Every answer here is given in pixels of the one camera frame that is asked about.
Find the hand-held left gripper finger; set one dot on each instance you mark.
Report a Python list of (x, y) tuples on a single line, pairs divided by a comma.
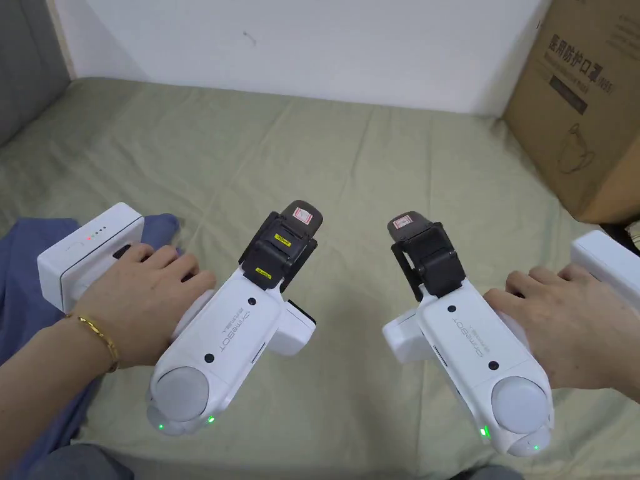
[(282, 250)]

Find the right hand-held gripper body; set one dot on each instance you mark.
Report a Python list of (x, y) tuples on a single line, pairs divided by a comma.
[(475, 345)]

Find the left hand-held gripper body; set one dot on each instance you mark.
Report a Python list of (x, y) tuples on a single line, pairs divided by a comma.
[(220, 350)]

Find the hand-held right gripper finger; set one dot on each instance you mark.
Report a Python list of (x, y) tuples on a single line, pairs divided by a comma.
[(430, 260)]

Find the person's left forearm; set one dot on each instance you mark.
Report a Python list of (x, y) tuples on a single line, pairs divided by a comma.
[(45, 395)]

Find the person's left hand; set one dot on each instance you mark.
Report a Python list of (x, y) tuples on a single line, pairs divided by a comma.
[(135, 300)]

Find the person's right hand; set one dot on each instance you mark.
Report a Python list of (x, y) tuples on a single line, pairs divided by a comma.
[(575, 325)]

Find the bed with pale green sheet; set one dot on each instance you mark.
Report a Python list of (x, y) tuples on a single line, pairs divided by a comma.
[(350, 165)]

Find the blue garment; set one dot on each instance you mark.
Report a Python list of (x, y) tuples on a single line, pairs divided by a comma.
[(25, 310)]

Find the brown cardboard carton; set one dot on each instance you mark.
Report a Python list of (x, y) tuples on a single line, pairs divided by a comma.
[(585, 100)]

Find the grey padded headboard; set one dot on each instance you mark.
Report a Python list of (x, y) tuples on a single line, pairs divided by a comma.
[(25, 60)]

